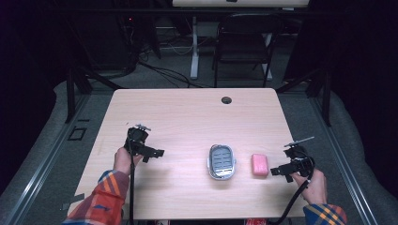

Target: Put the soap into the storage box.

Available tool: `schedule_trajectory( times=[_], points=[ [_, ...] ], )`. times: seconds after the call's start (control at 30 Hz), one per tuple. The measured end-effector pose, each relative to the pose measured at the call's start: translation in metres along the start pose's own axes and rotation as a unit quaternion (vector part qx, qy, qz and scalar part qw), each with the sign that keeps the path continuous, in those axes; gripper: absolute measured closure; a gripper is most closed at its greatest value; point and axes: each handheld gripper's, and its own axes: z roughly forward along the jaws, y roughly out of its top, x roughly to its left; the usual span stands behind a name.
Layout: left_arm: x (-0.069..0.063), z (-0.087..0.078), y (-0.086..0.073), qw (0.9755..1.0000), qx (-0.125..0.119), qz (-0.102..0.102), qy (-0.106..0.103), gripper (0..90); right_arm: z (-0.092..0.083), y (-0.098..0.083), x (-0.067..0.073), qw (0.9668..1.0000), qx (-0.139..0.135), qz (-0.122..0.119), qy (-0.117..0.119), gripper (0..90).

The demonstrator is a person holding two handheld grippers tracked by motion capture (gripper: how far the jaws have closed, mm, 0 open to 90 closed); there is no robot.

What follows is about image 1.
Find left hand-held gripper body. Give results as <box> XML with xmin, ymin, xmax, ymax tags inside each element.
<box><xmin>124</xmin><ymin>124</ymin><xmax>158</xmax><ymax>157</ymax></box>

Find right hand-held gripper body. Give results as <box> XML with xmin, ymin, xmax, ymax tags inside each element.
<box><xmin>283</xmin><ymin>136</ymin><xmax>315</xmax><ymax>179</ymax></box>

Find pink soap bar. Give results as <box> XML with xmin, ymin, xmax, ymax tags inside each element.
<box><xmin>251</xmin><ymin>153</ymin><xmax>270</xmax><ymax>177</ymax></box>

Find person's left hand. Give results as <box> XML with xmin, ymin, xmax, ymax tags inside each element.
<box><xmin>113</xmin><ymin>146</ymin><xmax>144</xmax><ymax>176</ymax></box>

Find person's right hand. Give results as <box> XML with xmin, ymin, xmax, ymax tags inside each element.
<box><xmin>290</xmin><ymin>168</ymin><xmax>329</xmax><ymax>206</ymax></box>

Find grey soap dish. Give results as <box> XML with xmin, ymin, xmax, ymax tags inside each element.
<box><xmin>207</xmin><ymin>143</ymin><xmax>237</xmax><ymax>181</ymax></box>

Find black metal stand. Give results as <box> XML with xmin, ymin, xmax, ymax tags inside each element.
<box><xmin>64</xmin><ymin>67</ymin><xmax>124</xmax><ymax>125</ymax></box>
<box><xmin>275</xmin><ymin>68</ymin><xmax>333</xmax><ymax>128</ymax></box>

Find white background desk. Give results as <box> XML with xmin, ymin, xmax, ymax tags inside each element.
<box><xmin>171</xmin><ymin>0</ymin><xmax>311</xmax><ymax>81</ymax></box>

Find black folding chair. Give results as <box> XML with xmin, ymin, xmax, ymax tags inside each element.
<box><xmin>212</xmin><ymin>13</ymin><xmax>284</xmax><ymax>89</ymax></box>

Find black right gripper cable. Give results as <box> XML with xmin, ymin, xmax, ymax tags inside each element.
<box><xmin>267</xmin><ymin>156</ymin><xmax>316</xmax><ymax>225</ymax></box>

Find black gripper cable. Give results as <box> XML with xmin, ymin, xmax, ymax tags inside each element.
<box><xmin>128</xmin><ymin>146</ymin><xmax>136</xmax><ymax>225</ymax></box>
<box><xmin>267</xmin><ymin>156</ymin><xmax>316</xmax><ymax>225</ymax></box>

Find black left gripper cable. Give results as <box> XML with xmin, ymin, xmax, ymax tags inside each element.
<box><xmin>128</xmin><ymin>146</ymin><xmax>136</xmax><ymax>225</ymax></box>

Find aluminium floor rail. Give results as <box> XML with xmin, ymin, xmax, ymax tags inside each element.
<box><xmin>0</xmin><ymin>93</ymin><xmax>92</xmax><ymax>225</ymax></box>
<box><xmin>309</xmin><ymin>97</ymin><xmax>380</xmax><ymax>225</ymax></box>

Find black floor cables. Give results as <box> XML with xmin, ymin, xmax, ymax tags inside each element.
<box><xmin>125</xmin><ymin>18</ymin><xmax>210</xmax><ymax>89</ymax></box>

